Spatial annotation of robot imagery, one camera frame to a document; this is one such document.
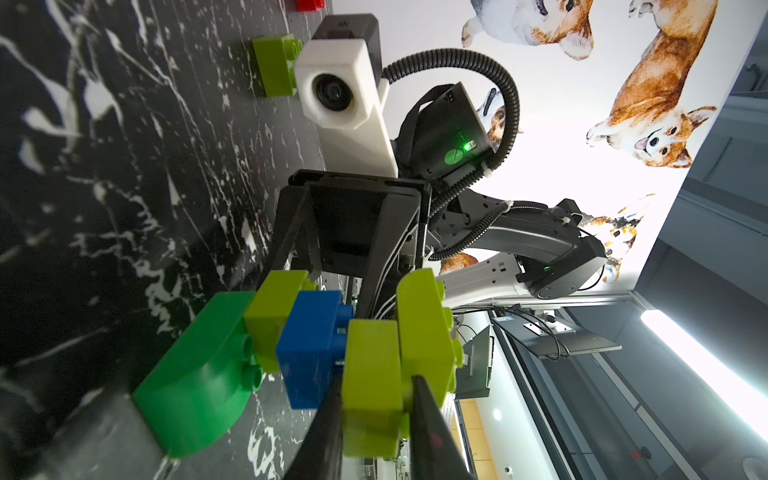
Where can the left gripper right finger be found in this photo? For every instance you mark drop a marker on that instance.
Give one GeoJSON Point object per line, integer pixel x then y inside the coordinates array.
{"type": "Point", "coordinates": [434, 454]}

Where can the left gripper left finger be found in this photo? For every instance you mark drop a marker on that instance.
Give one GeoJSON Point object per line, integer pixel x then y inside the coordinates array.
{"type": "Point", "coordinates": [320, 454]}

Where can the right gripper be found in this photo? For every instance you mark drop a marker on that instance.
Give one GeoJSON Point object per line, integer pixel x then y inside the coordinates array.
{"type": "Point", "coordinates": [372, 228]}

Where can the lime lego brick back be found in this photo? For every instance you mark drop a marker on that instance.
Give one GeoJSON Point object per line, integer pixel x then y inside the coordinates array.
{"type": "Point", "coordinates": [372, 390]}

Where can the lime lego brick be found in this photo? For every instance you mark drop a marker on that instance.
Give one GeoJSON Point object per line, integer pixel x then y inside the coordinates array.
{"type": "Point", "coordinates": [372, 390]}
{"type": "Point", "coordinates": [269, 310]}
{"type": "Point", "coordinates": [276, 56]}
{"type": "Point", "coordinates": [427, 346]}

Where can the blue lego brick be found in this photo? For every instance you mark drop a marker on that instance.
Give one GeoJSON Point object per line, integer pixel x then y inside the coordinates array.
{"type": "Point", "coordinates": [312, 342]}

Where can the dark green lego brick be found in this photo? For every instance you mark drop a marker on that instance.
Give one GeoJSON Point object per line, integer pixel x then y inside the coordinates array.
{"type": "Point", "coordinates": [201, 386]}

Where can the small red lego brick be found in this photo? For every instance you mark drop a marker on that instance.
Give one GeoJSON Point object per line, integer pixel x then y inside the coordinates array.
{"type": "Point", "coordinates": [307, 6]}

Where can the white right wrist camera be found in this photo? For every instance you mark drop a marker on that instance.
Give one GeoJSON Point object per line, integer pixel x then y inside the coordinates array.
{"type": "Point", "coordinates": [342, 91]}

